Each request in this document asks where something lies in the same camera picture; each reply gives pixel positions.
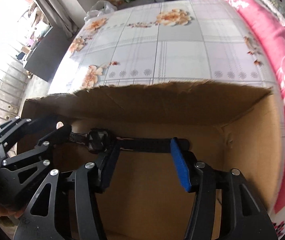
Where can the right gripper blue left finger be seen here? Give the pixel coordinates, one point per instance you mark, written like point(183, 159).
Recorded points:
point(47, 214)

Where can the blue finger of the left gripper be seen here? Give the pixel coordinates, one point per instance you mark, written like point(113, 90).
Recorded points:
point(16, 128)
point(32, 162)

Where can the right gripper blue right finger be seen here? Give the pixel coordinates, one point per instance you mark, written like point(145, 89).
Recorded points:
point(243, 215)

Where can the purple black smart watch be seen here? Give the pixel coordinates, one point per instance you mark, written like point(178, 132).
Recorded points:
point(102, 140)

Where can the operator hand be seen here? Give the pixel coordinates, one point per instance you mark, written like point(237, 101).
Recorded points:
point(12, 209)

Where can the brown cardboard box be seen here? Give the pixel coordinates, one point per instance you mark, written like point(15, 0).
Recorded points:
point(226, 126)

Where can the dark grey cabinet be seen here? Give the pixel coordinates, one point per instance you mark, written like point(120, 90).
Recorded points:
point(46, 56)

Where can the white plastic bag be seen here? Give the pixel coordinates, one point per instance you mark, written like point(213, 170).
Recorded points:
point(100, 8)

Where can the grey curtain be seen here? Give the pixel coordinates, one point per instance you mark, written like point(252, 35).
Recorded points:
point(58, 16)

